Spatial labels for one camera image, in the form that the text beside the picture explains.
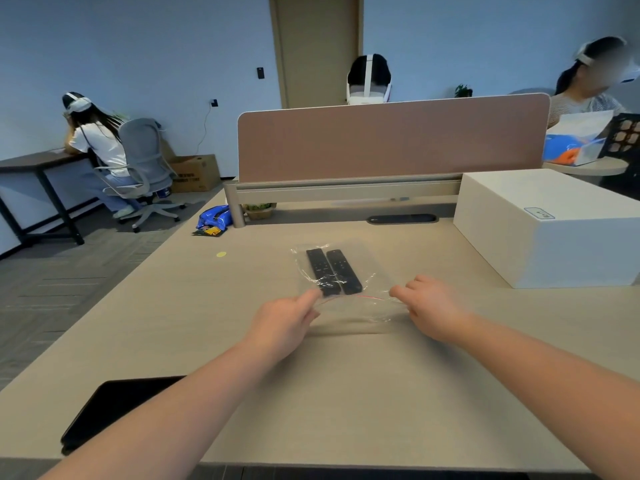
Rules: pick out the person's left hand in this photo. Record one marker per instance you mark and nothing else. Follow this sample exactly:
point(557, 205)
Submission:
point(277, 327)

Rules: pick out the person's right hand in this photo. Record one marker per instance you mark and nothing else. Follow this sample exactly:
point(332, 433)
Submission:
point(435, 307)

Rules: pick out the clear plastic bag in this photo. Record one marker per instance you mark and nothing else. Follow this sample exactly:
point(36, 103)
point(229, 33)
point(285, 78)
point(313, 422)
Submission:
point(372, 274)

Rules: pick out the black remote control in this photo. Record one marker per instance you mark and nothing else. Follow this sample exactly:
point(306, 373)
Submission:
point(320, 268)
point(344, 271)

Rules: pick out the person's right forearm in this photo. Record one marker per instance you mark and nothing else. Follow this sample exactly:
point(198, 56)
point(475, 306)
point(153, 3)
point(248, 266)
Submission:
point(555, 384)

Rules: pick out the person's left forearm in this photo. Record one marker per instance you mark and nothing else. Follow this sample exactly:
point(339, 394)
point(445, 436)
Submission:
point(165, 419)

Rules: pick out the small plant in basket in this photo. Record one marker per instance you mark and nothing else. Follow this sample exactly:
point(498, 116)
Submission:
point(260, 211)

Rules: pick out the blue snack packet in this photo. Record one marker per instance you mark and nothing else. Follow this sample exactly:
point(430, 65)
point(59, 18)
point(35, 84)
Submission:
point(214, 218)

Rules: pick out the large white box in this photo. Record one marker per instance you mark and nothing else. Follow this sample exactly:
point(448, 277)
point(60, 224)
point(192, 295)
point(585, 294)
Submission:
point(550, 244)

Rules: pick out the pink desk divider panel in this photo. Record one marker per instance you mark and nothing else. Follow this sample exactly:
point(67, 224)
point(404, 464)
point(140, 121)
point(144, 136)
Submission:
point(395, 139)

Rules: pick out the brown cardboard box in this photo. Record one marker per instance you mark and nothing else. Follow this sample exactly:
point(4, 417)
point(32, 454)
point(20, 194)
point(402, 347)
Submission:
point(195, 173)

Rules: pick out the black tablet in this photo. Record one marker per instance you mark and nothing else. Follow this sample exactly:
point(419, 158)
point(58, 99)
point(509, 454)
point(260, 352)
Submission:
point(110, 409)

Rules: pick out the blue and orange package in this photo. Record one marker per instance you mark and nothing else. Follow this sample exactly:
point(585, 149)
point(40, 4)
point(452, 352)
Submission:
point(562, 149)

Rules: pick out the small green potted plant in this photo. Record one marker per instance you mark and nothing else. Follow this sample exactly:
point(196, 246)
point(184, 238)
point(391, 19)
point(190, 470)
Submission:
point(463, 90)

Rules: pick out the white headset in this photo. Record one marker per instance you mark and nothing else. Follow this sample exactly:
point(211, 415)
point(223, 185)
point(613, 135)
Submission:
point(585, 58)
point(369, 97)
point(79, 103)

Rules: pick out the round beige table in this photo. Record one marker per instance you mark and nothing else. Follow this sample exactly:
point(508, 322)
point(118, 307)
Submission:
point(605, 167)

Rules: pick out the grey office chair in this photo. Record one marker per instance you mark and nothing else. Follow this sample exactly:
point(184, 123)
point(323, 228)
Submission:
point(145, 149)

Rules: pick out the black perforated panel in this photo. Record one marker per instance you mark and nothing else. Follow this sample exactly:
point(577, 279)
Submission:
point(627, 164)

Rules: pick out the beige wooden door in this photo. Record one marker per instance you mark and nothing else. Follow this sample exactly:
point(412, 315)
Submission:
point(317, 49)

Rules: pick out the dark desk with black legs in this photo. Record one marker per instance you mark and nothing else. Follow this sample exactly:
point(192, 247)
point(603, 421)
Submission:
point(30, 160)

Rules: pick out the beige divider base rail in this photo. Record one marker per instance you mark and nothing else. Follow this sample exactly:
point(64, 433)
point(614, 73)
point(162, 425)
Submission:
point(345, 190)

